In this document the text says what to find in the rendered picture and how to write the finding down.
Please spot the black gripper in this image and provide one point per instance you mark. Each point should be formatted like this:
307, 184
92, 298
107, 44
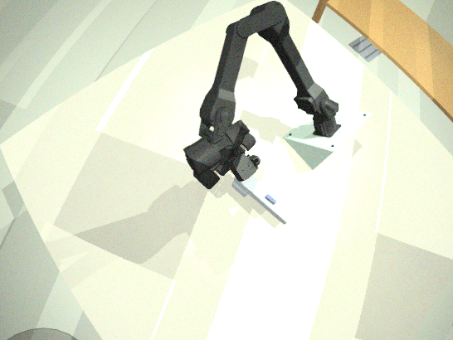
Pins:
209, 178

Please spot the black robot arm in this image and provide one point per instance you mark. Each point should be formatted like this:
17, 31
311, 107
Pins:
271, 22

